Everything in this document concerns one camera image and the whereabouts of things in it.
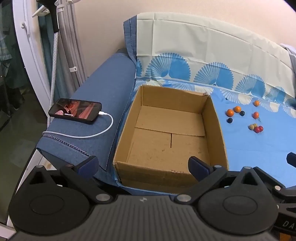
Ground red round fruit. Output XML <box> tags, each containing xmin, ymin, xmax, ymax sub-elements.
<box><xmin>254</xmin><ymin>126</ymin><xmax>260</xmax><ymax>133</ymax></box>

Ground orange fruit with stem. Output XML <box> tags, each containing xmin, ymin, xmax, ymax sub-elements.
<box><xmin>252</xmin><ymin>111</ymin><xmax>261</xmax><ymax>121</ymax></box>

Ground black smartphone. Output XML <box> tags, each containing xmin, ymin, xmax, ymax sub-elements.
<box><xmin>49</xmin><ymin>98</ymin><xmax>102</xmax><ymax>124</ymax></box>

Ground brown cardboard box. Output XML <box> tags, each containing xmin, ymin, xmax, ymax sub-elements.
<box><xmin>113</xmin><ymin>85</ymin><xmax>228</xmax><ymax>193</ymax></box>

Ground blue white patterned sheet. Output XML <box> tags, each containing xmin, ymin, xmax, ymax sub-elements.
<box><xmin>115</xmin><ymin>11</ymin><xmax>296</xmax><ymax>204</ymax></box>

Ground blue fabric sofa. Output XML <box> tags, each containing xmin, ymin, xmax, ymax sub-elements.
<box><xmin>36</xmin><ymin>14</ymin><xmax>139</xmax><ymax>186</ymax></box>

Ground grey patterned cloth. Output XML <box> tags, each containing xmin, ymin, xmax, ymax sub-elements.
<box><xmin>280</xmin><ymin>43</ymin><xmax>296</xmax><ymax>73</ymax></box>

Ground white charging cable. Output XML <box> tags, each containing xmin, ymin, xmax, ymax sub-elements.
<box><xmin>42</xmin><ymin>111</ymin><xmax>115</xmax><ymax>140</ymax></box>

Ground braided white cord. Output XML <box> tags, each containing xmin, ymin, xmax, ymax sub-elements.
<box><xmin>46</xmin><ymin>31</ymin><xmax>59</xmax><ymax>129</ymax></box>

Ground white door frame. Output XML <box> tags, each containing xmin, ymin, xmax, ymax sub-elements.
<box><xmin>12</xmin><ymin>1</ymin><xmax>50</xmax><ymax>109</ymax></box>

